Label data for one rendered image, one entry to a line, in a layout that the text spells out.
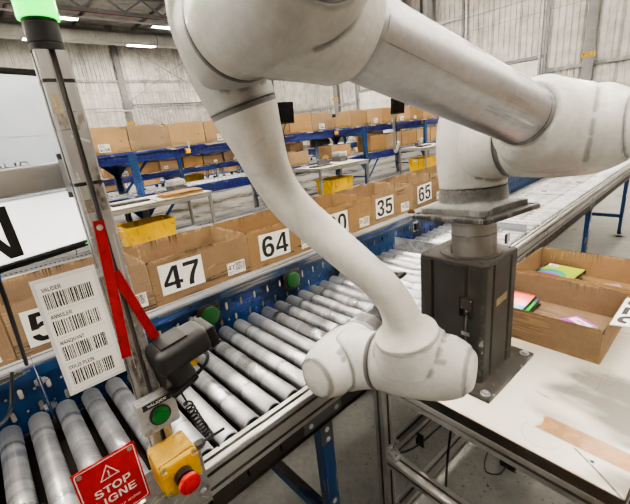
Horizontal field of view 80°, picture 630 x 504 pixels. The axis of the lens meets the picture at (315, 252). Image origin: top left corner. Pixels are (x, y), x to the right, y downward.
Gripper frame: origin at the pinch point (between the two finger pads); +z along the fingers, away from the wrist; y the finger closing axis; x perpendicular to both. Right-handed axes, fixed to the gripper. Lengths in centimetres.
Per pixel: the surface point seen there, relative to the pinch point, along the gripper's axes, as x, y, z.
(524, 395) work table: 22.3, 27.5, 4.6
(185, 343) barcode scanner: -18, -12, -52
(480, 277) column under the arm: 19.2, -3.9, 0.6
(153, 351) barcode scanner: -21, -12, -56
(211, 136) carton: -429, -187, 340
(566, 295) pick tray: 31, 20, 55
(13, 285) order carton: -112, -30, -49
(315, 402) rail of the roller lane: -24.7, 21.7, -16.8
